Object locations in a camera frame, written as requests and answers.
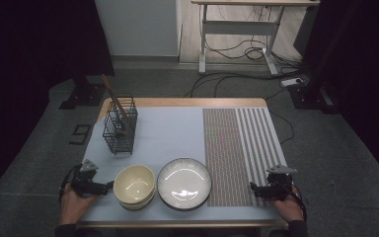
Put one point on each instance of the white power strip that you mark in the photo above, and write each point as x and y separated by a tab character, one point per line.
292	82

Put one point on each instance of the brown wooden chopstick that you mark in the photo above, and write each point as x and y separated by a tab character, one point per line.
115	100
108	86

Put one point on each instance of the black stand base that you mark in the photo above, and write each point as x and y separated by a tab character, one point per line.
309	98
85	95

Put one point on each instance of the light blue table mat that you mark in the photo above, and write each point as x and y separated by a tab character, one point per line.
171	131

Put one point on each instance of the person's right hand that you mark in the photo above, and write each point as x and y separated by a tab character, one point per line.
291	210

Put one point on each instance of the white cabinet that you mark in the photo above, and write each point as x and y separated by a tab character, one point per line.
138	26

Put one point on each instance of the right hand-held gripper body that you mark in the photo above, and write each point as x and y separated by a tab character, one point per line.
279	186

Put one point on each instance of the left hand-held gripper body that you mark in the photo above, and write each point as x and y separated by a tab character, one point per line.
84	184

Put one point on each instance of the dark curtain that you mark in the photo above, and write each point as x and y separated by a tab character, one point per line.
29	49
365	65

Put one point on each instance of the person's left hand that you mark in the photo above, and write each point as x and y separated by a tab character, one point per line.
72	207

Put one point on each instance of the white standing desk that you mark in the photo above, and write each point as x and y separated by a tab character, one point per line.
237	28

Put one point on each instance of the striped placemat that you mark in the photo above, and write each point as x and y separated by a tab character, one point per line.
223	138

